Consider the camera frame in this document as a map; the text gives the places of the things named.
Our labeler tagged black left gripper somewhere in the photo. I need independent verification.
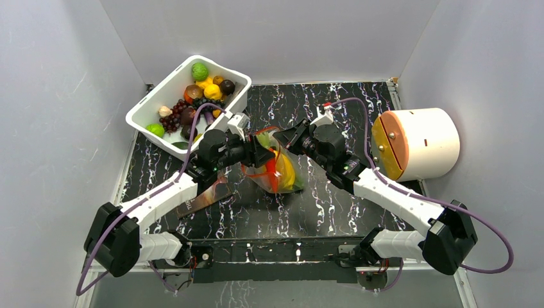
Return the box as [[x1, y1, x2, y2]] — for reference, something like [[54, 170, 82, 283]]
[[214, 130, 275, 172]]

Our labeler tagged red carrot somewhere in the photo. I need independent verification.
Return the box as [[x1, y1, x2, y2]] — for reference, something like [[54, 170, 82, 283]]
[[263, 158, 281, 194]]

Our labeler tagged clear zip top bag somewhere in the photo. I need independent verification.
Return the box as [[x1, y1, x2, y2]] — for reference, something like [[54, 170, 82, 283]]
[[241, 125, 305, 195]]

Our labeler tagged yellow banana bunch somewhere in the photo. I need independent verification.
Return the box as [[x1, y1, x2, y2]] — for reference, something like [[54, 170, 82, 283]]
[[273, 150, 296, 193]]

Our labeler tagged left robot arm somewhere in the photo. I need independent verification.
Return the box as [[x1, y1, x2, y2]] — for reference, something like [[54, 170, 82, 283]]
[[84, 130, 275, 277]]

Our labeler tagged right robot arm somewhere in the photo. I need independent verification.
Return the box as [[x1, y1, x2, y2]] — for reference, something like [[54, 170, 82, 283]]
[[273, 119, 478, 275]]

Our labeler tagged dark book with orange cover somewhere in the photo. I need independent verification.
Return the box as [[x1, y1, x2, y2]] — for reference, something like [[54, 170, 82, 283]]
[[173, 176, 233, 218]]

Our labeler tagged dark brown round fruit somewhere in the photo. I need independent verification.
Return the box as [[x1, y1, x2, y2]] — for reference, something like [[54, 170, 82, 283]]
[[219, 80, 235, 96]]

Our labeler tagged dark grape bunch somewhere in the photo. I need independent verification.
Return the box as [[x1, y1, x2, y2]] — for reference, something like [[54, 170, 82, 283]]
[[192, 98, 225, 113]]

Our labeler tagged dark plum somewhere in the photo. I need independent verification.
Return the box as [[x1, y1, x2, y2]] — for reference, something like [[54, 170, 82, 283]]
[[180, 107, 200, 126]]

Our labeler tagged red grape bunch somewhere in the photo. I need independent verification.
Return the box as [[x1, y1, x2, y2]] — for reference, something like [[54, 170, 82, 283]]
[[159, 99, 189, 133]]

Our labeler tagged white garlic bulb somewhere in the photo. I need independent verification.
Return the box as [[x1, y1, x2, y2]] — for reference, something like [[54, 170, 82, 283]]
[[158, 106, 173, 118]]

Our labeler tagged small green round fruit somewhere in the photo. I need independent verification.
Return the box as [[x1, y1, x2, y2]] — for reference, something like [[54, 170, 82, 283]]
[[146, 123, 166, 138]]

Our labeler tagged black base bar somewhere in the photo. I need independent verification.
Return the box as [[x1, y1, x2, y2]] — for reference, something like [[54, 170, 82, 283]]
[[193, 236, 370, 284]]

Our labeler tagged round cylinder with coloured lid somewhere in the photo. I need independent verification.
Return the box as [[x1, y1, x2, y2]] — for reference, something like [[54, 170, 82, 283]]
[[371, 108, 460, 182]]

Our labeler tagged white plastic bin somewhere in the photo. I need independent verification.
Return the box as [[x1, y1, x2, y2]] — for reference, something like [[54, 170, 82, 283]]
[[126, 55, 252, 160]]

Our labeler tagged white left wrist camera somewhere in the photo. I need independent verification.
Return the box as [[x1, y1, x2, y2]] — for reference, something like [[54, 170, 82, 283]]
[[227, 112, 250, 141]]

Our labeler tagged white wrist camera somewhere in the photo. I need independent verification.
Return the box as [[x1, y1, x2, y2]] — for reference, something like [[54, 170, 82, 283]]
[[227, 112, 250, 141], [310, 103, 334, 126]]

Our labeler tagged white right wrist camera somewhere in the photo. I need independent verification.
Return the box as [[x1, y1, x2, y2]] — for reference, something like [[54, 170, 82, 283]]
[[310, 103, 334, 126]]

